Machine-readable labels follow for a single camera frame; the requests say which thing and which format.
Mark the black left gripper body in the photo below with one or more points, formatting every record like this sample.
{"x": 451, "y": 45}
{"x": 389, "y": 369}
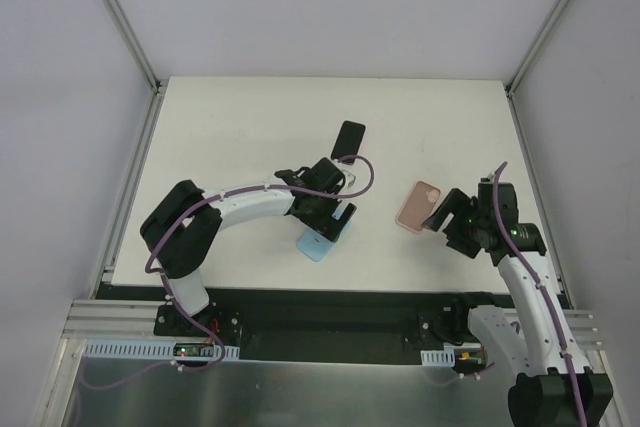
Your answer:
{"x": 326, "y": 220}

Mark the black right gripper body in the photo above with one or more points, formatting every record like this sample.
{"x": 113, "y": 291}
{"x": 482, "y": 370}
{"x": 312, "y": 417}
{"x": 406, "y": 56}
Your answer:
{"x": 455, "y": 222}

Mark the light blue phone case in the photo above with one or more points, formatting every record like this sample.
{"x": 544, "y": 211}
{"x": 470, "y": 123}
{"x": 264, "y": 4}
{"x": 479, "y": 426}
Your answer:
{"x": 316, "y": 247}

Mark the pink phone case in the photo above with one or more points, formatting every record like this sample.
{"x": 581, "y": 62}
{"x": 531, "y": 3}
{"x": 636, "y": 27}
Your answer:
{"x": 417, "y": 206}

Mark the black smartphone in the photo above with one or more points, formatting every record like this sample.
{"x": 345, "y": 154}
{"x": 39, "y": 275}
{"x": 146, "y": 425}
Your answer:
{"x": 348, "y": 142}

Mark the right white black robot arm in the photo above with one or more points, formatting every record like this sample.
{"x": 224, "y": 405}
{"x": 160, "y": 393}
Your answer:
{"x": 553, "y": 383}

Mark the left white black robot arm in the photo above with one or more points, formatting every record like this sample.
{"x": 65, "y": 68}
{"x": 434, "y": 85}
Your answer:
{"x": 180, "y": 231}

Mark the metal front sheet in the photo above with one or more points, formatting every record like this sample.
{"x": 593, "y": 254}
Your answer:
{"x": 85, "y": 391}

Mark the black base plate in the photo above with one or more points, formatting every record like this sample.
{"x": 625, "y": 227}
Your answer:
{"x": 343, "y": 327}

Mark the right white cable duct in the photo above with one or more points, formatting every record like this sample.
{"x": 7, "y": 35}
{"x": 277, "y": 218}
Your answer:
{"x": 445, "y": 358}

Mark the white cable duct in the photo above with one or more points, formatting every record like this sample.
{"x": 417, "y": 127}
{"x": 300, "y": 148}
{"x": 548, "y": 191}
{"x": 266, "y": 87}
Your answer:
{"x": 158, "y": 350}
{"x": 445, "y": 358}

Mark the right aluminium frame post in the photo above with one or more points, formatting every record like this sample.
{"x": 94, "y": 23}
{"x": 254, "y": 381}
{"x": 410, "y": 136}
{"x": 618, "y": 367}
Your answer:
{"x": 541, "y": 37}

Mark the aluminium frame post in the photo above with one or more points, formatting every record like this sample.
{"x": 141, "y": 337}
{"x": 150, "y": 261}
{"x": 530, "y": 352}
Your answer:
{"x": 541, "y": 37}
{"x": 131, "y": 41}

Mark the left white cable duct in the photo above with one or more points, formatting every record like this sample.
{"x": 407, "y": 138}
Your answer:
{"x": 158, "y": 350}

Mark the left aluminium frame post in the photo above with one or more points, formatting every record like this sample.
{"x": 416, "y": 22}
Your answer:
{"x": 131, "y": 41}

